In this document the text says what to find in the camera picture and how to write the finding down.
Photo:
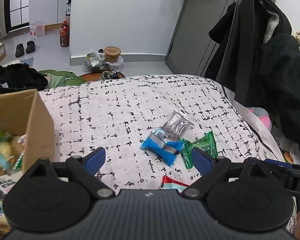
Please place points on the pile of assorted snacks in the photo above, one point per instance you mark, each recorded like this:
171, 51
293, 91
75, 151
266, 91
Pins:
2, 155

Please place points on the dark grey door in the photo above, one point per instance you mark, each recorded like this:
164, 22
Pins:
202, 30

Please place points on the black bag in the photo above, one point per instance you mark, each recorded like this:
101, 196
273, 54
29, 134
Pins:
20, 77

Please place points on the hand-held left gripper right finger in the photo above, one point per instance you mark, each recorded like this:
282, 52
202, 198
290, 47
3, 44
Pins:
201, 160

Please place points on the red snack packet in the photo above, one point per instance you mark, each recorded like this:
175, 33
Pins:
170, 182

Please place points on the white kitchen cabinet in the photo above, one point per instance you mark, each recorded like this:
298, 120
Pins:
47, 2

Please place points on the clear plastic bag with items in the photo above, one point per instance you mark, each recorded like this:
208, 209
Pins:
93, 61

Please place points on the white black-patterned blanket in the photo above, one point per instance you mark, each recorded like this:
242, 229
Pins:
115, 110

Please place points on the black fleece garment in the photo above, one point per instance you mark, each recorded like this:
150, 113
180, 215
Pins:
285, 80

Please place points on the black coat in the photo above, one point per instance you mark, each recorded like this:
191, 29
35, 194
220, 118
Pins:
250, 42

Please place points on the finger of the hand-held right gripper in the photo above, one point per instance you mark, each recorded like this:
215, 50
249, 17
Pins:
280, 163

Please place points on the brown paper cup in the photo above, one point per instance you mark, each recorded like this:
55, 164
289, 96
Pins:
112, 53

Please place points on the pink grey plush toy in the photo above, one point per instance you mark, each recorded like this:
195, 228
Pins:
263, 118

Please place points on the green cartoon rug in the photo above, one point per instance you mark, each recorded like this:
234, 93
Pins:
62, 80

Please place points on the black spray bottle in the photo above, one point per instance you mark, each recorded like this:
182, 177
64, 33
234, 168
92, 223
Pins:
68, 8

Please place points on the green snack packet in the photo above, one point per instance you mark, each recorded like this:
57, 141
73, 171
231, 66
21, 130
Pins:
205, 142

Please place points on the orange round rug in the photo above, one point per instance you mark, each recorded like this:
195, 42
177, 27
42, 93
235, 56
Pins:
90, 76

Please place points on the black-framed glass sliding door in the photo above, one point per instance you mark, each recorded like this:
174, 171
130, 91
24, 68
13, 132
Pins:
18, 5

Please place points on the pair of sneakers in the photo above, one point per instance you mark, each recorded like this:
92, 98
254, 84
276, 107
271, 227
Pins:
110, 75

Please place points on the black slipper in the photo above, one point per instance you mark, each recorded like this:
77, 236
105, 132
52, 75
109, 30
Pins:
19, 50
30, 47

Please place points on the blue snack packet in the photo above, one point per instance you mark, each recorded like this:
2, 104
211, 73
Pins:
162, 150

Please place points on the orange printed cloth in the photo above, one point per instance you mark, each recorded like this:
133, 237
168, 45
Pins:
288, 156

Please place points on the red oil bottle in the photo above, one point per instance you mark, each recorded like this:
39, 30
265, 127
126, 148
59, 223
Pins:
64, 36

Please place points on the clear purple snack packet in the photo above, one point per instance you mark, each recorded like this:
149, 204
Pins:
177, 126

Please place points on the pink plastic bag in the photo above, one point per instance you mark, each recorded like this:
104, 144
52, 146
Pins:
37, 28

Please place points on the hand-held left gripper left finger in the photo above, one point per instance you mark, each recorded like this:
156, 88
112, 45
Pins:
95, 160

